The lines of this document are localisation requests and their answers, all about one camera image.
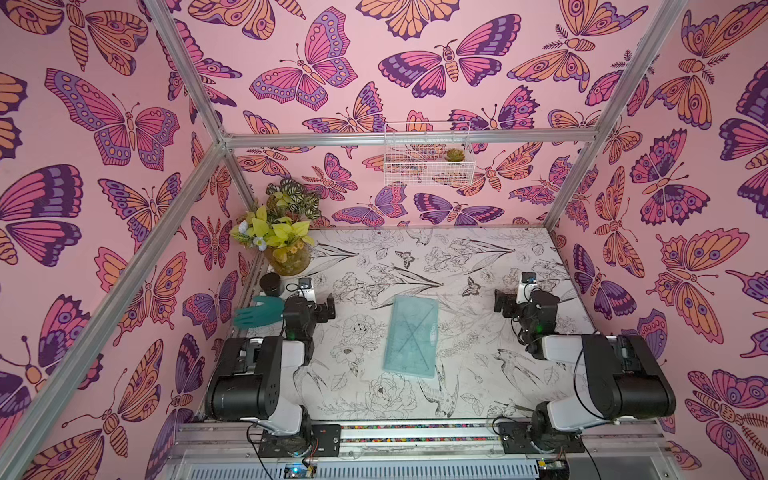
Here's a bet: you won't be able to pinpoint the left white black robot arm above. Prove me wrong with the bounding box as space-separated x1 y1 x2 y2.
204 295 341 460

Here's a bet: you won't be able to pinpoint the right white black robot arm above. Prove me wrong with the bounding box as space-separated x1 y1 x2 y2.
491 288 677 454

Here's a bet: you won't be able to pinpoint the teal rubber glove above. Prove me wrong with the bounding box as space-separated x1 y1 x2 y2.
233 296 285 329

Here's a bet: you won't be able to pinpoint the small black cup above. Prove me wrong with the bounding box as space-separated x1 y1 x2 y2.
258 272 284 297

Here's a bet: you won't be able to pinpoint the yellow-green flower vase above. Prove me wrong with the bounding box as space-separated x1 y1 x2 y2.
230 205 315 277

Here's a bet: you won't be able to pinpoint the striped leaf potted plant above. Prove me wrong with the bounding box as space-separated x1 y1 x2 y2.
266 179 321 221

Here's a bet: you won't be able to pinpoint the small succulent in basket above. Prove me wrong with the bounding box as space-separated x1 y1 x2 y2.
444 148 466 163

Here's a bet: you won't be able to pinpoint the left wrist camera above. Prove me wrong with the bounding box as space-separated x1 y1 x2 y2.
297 277 316 302

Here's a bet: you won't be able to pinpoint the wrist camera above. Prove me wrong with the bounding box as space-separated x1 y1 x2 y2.
297 277 316 302
516 271 537 304

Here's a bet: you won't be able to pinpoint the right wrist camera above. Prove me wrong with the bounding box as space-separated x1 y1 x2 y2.
516 271 537 304

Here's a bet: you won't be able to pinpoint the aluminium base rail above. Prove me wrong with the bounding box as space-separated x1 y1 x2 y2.
160 418 685 479

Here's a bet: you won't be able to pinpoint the white wire wall basket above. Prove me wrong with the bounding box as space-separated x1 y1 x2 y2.
380 122 476 189

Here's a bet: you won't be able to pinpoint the aluminium frame bars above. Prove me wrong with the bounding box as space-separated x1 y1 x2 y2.
1 1 688 479

